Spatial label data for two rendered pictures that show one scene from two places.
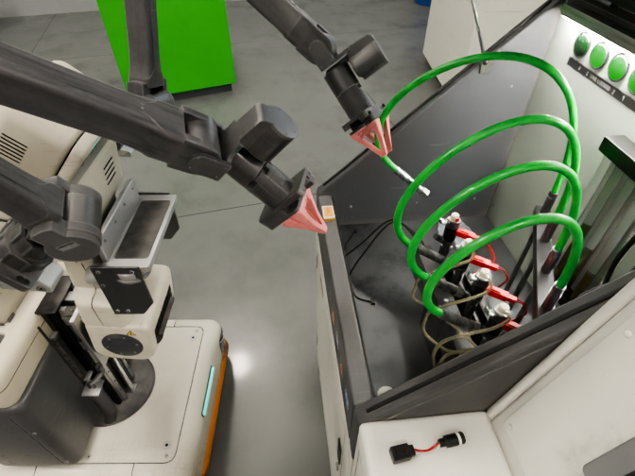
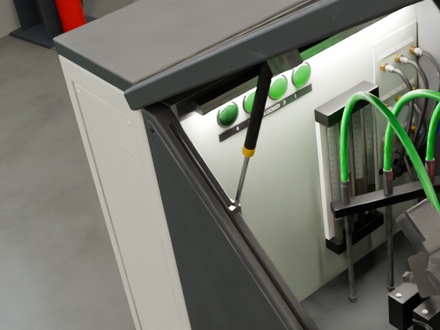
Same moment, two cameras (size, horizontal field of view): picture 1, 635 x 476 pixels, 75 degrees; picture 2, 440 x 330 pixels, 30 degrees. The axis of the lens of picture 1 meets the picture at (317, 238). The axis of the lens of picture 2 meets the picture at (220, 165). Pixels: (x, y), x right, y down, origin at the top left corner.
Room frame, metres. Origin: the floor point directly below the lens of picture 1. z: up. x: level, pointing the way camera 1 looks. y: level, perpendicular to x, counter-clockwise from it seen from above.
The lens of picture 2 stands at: (1.50, 0.56, 2.14)
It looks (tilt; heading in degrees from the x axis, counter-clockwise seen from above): 34 degrees down; 243
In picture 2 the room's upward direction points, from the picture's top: 10 degrees counter-clockwise
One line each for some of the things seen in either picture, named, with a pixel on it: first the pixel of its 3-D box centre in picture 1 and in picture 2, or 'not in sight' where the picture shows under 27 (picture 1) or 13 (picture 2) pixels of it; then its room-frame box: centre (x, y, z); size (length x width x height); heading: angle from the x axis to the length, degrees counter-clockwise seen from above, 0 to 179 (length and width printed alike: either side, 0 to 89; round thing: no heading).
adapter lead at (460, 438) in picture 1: (427, 446); not in sight; (0.25, -0.17, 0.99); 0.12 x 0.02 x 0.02; 103
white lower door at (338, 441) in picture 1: (329, 381); not in sight; (0.64, -0.04, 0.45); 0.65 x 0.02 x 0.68; 6
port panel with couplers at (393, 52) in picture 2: not in sight; (401, 99); (0.45, -0.58, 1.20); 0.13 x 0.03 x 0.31; 6
